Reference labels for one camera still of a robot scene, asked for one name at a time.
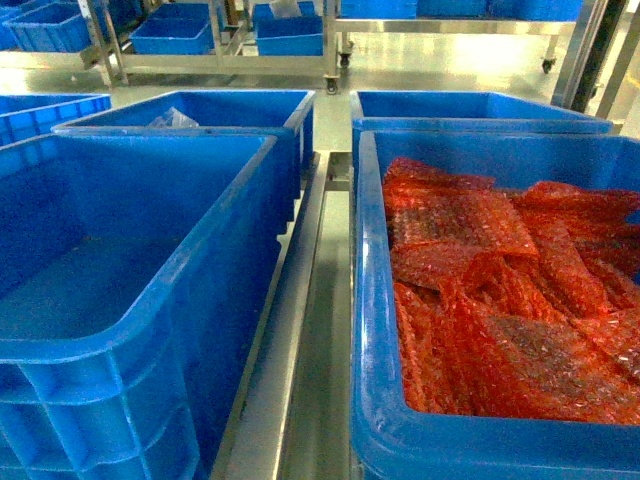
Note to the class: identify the red bubble wrap bags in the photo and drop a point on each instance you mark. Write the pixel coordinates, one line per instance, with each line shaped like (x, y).
(514, 303)

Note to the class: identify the far wheeled steel rack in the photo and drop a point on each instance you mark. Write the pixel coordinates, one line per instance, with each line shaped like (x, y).
(116, 60)

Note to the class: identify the blue bin with plastic bag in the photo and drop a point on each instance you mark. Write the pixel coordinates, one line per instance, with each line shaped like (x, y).
(286, 114)

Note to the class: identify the stainless steel shelf rack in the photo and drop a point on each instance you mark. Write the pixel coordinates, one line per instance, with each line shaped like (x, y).
(290, 416)

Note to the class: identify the blue bin far left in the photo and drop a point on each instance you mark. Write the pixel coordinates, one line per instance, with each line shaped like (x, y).
(32, 115)

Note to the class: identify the empty blue target bin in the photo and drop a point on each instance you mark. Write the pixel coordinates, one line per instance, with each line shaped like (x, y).
(133, 275)

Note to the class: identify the blue bin behind red bags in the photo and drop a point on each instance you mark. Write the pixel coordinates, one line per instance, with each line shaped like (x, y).
(467, 111)

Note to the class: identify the blue bin with red bags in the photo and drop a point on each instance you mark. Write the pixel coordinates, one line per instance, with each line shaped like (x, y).
(390, 440)

